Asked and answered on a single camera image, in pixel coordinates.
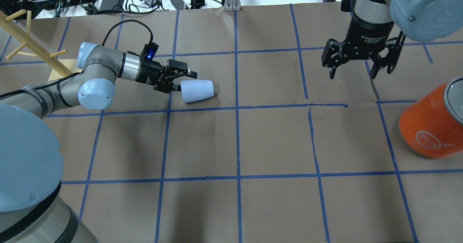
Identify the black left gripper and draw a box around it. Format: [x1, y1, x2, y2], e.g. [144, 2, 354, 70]
[135, 57, 198, 94]

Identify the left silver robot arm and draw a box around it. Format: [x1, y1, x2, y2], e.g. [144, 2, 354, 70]
[1, 42, 198, 243]

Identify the wooden mug tree stand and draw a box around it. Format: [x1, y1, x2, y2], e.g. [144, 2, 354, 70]
[0, 9, 83, 81]

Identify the orange cylindrical container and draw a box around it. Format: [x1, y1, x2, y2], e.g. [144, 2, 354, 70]
[399, 77, 463, 159]

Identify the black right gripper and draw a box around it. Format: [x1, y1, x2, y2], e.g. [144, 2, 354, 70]
[322, 13, 405, 79]

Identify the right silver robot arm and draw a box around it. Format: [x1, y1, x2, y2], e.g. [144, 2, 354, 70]
[321, 0, 463, 79]

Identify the light blue paper cup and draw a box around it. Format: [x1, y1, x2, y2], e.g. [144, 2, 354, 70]
[180, 80, 214, 103]

